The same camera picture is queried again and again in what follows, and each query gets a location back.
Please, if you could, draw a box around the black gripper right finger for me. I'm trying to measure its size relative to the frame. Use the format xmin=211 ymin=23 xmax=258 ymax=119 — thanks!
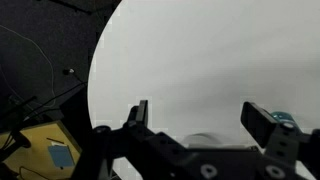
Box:
xmin=240 ymin=101 xmax=320 ymax=180

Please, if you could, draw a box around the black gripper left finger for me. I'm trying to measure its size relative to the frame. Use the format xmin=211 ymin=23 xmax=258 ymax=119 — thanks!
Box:
xmin=91 ymin=99 xmax=201 ymax=180

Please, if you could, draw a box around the small blue bottle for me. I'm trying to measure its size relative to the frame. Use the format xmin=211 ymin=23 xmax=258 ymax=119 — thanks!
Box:
xmin=270 ymin=111 xmax=301 ymax=130

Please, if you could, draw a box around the white bowl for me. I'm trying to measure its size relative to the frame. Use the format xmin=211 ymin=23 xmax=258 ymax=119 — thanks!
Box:
xmin=181 ymin=132 xmax=222 ymax=148

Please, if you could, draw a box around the blue paper sheet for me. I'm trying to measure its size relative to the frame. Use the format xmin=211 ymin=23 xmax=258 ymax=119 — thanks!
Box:
xmin=47 ymin=143 xmax=75 ymax=169

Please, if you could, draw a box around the thin white cable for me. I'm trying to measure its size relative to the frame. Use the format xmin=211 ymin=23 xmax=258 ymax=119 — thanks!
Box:
xmin=0 ymin=23 xmax=57 ymax=108

